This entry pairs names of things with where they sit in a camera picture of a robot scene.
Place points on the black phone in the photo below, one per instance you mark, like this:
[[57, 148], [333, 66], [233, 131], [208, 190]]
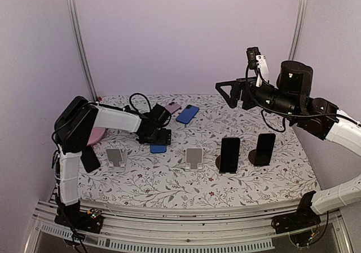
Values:
[[264, 149], [89, 160]]

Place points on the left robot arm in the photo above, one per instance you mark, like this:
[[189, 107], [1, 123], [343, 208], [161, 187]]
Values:
[[73, 128]]

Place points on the pink round dish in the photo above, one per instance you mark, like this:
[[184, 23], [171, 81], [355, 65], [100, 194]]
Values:
[[96, 135]]

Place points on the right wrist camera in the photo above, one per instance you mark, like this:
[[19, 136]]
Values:
[[258, 63]]

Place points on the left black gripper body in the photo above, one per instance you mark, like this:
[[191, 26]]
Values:
[[156, 138]]

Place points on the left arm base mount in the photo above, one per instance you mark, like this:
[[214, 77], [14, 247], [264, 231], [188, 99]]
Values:
[[71, 216]]

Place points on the wooden round base stand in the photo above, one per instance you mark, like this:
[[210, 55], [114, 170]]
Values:
[[252, 155]]

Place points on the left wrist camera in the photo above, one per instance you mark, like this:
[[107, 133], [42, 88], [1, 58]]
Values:
[[160, 114]]

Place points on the floral table mat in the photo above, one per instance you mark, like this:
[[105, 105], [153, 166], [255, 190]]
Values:
[[161, 180]]

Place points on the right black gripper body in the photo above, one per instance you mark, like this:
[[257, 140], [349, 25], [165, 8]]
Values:
[[250, 102]]

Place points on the blue phone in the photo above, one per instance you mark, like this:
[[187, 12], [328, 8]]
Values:
[[156, 149], [187, 114]]

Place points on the left aluminium frame post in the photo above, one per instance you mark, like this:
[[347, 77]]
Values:
[[72, 9]]

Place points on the right aluminium frame post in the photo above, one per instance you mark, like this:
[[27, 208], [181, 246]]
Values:
[[301, 12]]

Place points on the teal phone dark screen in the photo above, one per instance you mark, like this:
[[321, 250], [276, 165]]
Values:
[[229, 157]]

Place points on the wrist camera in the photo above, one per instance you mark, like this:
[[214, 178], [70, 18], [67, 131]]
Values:
[[258, 63], [160, 114]]

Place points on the dark round base stand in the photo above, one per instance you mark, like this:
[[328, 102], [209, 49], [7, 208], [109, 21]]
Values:
[[218, 162]]

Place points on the pink phone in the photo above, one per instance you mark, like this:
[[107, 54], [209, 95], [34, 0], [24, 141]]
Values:
[[173, 107]]

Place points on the aluminium frame post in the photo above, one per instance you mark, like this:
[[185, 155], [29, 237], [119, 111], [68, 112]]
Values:
[[72, 9], [301, 12]]

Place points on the white silver stand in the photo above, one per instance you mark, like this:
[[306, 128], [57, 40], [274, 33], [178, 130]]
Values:
[[117, 160], [194, 159]]

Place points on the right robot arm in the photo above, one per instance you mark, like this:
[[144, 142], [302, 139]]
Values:
[[290, 99]]

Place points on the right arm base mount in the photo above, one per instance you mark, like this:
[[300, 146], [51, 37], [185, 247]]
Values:
[[303, 217]]

